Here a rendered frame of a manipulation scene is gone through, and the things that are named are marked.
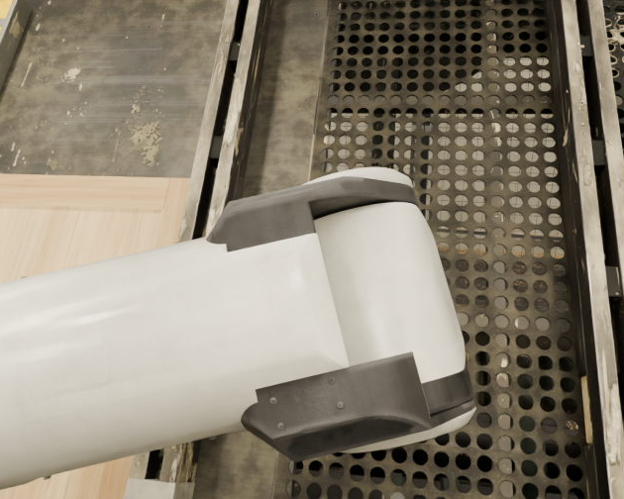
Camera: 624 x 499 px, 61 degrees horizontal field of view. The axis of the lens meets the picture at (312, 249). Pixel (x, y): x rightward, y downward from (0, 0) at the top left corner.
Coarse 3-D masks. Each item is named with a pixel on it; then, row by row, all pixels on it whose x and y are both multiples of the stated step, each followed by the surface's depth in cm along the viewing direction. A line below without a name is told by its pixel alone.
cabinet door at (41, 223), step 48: (0, 192) 88; (48, 192) 87; (96, 192) 86; (144, 192) 85; (0, 240) 85; (48, 240) 84; (96, 240) 83; (144, 240) 82; (48, 480) 70; (96, 480) 69
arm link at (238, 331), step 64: (320, 192) 23; (384, 192) 25; (128, 256) 23; (192, 256) 22; (256, 256) 22; (320, 256) 22; (0, 320) 21; (64, 320) 21; (128, 320) 21; (192, 320) 20; (256, 320) 20; (320, 320) 21; (0, 384) 20; (64, 384) 20; (128, 384) 20; (192, 384) 20; (256, 384) 21; (320, 384) 21; (384, 384) 22; (0, 448) 20; (64, 448) 21; (128, 448) 22; (320, 448) 22; (384, 448) 24
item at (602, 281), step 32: (576, 0) 86; (576, 32) 80; (576, 64) 77; (608, 64) 77; (576, 96) 76; (608, 96) 75; (576, 128) 74; (608, 128) 73; (576, 160) 72; (608, 160) 71; (576, 192) 71; (608, 192) 70; (576, 224) 71; (608, 224) 70; (576, 256) 70; (608, 256) 69; (576, 288) 70; (608, 288) 65; (576, 320) 69; (608, 320) 63; (576, 352) 68; (608, 352) 62; (608, 384) 61; (608, 416) 60; (608, 448) 58; (608, 480) 57
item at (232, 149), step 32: (256, 0) 90; (224, 32) 89; (256, 32) 88; (224, 64) 86; (256, 64) 89; (224, 96) 86; (256, 96) 90; (224, 128) 86; (224, 160) 79; (192, 192) 78; (224, 192) 77; (192, 224) 76; (192, 448) 68; (128, 480) 63; (160, 480) 63; (192, 480) 68
